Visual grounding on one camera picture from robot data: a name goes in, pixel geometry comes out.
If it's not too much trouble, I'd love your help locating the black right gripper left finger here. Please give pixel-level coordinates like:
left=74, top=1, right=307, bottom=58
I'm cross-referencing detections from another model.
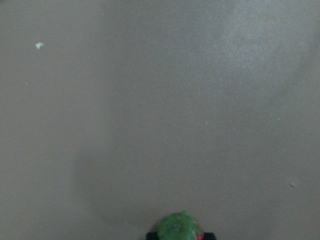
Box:
left=145, top=231, right=159, bottom=240

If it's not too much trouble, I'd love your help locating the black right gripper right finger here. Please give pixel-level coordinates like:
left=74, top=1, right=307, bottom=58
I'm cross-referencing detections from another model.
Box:
left=203, top=232, right=216, bottom=240

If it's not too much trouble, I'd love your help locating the red strawberry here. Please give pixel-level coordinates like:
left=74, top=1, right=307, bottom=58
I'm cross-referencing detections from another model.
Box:
left=156, top=211, right=205, bottom=240

